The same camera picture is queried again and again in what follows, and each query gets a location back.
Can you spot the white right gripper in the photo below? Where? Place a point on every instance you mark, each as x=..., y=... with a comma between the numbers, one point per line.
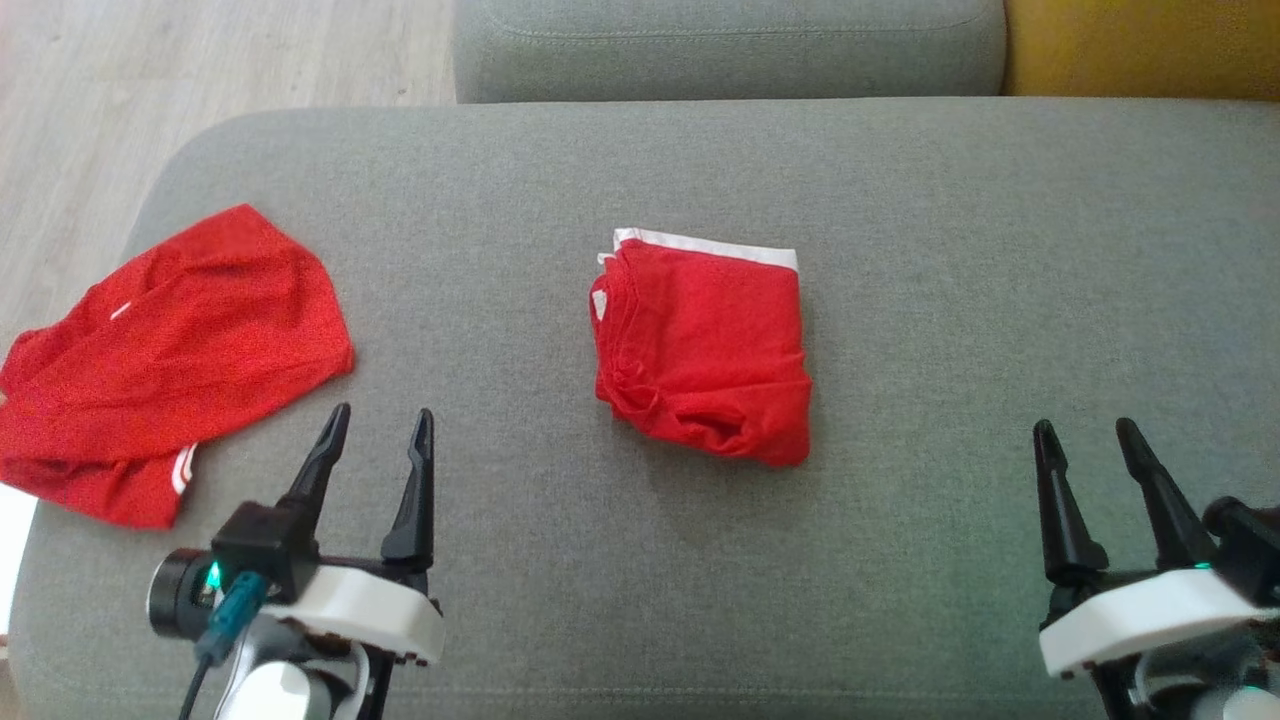
x=1150, y=620

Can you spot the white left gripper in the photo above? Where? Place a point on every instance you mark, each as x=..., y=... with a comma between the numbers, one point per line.
x=370, y=610

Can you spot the red jersey with white sleeves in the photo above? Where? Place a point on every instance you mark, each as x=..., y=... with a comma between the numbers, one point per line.
x=180, y=350

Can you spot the red shorts with white waistband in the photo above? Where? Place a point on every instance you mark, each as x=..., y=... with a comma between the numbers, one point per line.
x=710, y=350

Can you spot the large grey chaise cushion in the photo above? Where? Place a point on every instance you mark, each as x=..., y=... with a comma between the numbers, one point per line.
x=700, y=560

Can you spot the white plastic object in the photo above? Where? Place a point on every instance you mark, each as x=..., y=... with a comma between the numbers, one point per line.
x=14, y=560

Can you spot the yellow sofa backrest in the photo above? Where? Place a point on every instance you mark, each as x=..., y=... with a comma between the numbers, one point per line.
x=1140, y=45

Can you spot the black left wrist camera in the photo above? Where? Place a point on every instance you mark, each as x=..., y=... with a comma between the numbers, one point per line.
x=260, y=550

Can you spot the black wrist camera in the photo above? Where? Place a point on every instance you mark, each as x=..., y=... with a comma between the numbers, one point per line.
x=260, y=550
x=1250, y=550

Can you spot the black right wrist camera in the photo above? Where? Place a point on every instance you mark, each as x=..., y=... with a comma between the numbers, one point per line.
x=1250, y=550

